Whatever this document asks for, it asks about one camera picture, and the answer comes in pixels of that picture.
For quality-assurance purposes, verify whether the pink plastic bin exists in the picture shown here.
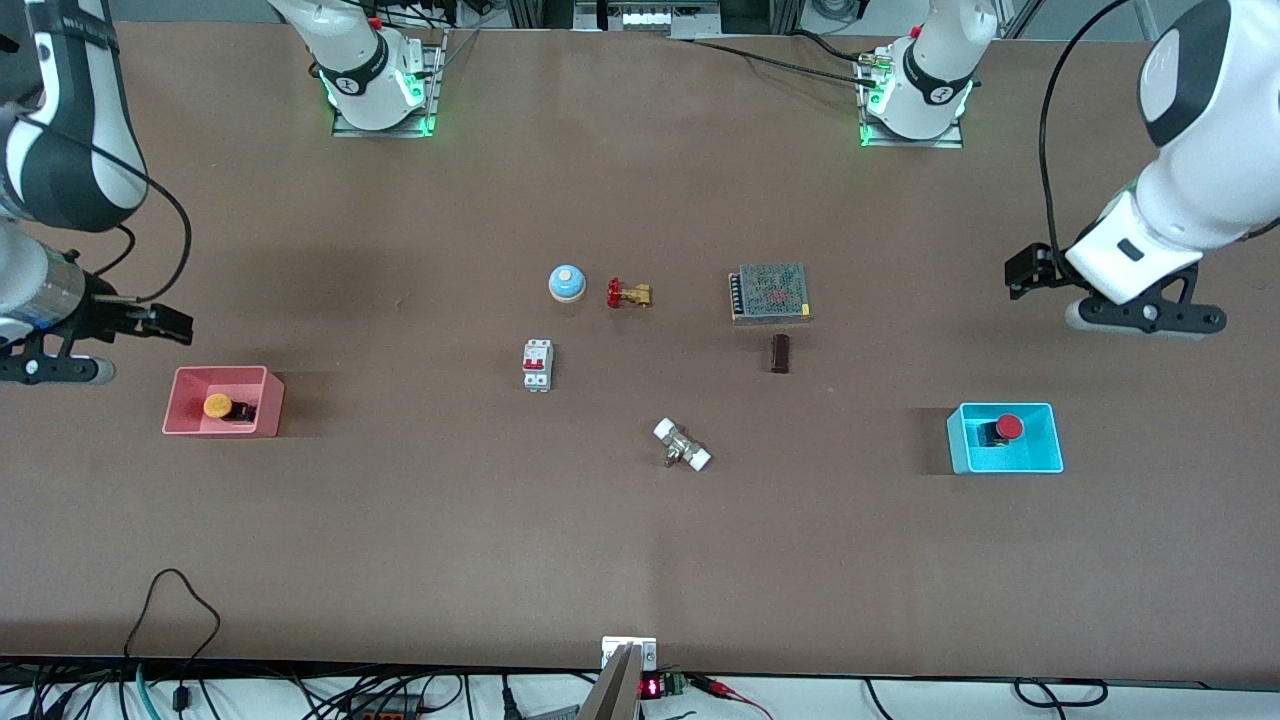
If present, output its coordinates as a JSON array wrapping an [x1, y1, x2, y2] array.
[[162, 366, 285, 439]]

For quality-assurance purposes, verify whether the cyan plastic bin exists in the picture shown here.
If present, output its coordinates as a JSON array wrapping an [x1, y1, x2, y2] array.
[[946, 402, 1065, 475]]

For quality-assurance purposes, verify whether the silver mesh power supply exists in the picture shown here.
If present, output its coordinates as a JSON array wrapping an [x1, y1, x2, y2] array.
[[728, 262, 813, 326]]

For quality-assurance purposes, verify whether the black power strip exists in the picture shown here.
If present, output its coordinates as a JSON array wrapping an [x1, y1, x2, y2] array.
[[338, 694, 425, 720]]

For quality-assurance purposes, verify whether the red clip lead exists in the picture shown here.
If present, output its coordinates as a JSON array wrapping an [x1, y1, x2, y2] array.
[[690, 676, 773, 720]]

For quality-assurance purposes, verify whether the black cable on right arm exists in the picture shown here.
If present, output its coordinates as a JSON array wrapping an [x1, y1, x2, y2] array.
[[20, 115, 193, 304]]

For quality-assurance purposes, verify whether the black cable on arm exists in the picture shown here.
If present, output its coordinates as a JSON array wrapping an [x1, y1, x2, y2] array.
[[1038, 0, 1136, 263], [20, 115, 193, 304]]

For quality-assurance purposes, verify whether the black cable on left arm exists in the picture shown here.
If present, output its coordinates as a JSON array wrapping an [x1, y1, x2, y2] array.
[[1038, 0, 1136, 263]]

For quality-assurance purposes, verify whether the black looped cable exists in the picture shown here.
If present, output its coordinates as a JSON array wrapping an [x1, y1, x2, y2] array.
[[124, 568, 222, 663]]

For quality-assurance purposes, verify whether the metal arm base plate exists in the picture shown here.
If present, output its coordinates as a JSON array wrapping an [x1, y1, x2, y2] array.
[[858, 55, 965, 150], [332, 28, 441, 139]]

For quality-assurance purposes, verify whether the black coiled cable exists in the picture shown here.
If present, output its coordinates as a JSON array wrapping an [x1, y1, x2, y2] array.
[[1013, 677, 1109, 708]]

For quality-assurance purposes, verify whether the black cable across table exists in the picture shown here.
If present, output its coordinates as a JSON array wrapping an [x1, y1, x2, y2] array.
[[668, 28, 886, 83]]

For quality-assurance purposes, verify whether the aluminium frame with white device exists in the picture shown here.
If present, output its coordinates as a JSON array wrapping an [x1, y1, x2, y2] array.
[[508, 0, 806, 33]]

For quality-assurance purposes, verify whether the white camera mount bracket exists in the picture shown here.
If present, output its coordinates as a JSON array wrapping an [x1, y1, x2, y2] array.
[[601, 636, 658, 672]]

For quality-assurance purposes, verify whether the grey camera mount bar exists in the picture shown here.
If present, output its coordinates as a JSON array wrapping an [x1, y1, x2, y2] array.
[[578, 644, 643, 720]]

